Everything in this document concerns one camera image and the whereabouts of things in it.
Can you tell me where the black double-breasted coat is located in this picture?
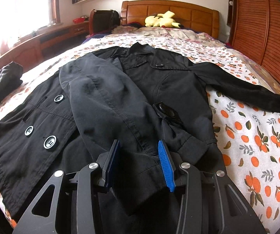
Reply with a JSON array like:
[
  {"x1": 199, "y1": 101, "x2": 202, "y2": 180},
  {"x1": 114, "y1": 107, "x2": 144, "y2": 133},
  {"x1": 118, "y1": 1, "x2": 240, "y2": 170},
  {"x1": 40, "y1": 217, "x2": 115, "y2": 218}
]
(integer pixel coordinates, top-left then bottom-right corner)
[{"x1": 0, "y1": 43, "x2": 280, "y2": 233}]

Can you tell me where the folded black garment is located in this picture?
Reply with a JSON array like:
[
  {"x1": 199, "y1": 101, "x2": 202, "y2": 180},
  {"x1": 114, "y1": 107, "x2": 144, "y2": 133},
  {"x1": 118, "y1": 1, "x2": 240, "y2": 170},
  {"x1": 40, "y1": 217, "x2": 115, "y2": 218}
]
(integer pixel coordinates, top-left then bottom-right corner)
[{"x1": 0, "y1": 62, "x2": 23, "y2": 103}]

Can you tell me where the wooden desk cabinet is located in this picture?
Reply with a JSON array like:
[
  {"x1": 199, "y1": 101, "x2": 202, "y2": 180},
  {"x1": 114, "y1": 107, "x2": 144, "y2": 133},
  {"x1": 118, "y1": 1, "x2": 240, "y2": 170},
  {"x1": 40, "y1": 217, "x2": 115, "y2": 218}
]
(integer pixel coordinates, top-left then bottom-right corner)
[{"x1": 0, "y1": 21, "x2": 89, "y2": 72}]

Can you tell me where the floral quilt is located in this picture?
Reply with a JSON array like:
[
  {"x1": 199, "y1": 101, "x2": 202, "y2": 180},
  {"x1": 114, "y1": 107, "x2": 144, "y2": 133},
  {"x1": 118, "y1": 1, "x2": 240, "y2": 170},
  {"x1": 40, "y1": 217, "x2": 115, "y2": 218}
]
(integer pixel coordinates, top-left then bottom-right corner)
[{"x1": 112, "y1": 26, "x2": 226, "y2": 47}]

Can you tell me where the red bowl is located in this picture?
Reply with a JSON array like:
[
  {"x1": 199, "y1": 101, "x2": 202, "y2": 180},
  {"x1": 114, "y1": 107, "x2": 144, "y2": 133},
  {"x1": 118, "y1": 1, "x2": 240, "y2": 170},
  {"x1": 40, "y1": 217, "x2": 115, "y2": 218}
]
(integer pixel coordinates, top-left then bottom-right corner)
[{"x1": 72, "y1": 18, "x2": 86, "y2": 24}]

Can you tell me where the dark wooden chair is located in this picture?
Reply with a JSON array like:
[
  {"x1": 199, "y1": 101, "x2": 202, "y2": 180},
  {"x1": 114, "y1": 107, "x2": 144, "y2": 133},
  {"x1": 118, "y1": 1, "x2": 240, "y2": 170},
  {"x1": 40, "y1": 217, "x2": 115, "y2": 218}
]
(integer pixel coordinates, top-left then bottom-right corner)
[{"x1": 89, "y1": 9, "x2": 121, "y2": 35}]

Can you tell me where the wooden headboard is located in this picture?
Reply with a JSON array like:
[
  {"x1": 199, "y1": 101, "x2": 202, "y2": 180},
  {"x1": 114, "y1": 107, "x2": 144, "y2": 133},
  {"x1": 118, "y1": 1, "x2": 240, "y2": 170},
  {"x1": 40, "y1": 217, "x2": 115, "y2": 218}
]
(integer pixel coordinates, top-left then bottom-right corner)
[{"x1": 120, "y1": 0, "x2": 220, "y2": 40}]

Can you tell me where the wooden louvered wardrobe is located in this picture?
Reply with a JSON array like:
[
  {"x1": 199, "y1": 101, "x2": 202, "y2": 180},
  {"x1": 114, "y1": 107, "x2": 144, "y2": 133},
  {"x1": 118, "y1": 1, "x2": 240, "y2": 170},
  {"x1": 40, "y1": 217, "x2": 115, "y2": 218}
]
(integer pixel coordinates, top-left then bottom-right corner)
[{"x1": 230, "y1": 0, "x2": 280, "y2": 83}]

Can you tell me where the yellow plush toy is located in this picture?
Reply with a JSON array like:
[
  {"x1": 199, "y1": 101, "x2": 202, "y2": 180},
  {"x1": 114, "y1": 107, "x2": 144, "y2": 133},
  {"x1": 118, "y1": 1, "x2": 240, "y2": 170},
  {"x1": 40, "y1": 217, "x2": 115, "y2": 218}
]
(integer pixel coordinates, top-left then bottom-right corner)
[{"x1": 145, "y1": 11, "x2": 184, "y2": 28}]

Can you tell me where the window with wooden frame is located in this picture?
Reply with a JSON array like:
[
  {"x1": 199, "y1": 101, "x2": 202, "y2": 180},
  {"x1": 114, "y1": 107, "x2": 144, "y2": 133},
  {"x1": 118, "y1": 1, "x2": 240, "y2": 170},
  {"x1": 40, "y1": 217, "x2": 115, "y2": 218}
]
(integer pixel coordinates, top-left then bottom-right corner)
[{"x1": 0, "y1": 0, "x2": 61, "y2": 57}]

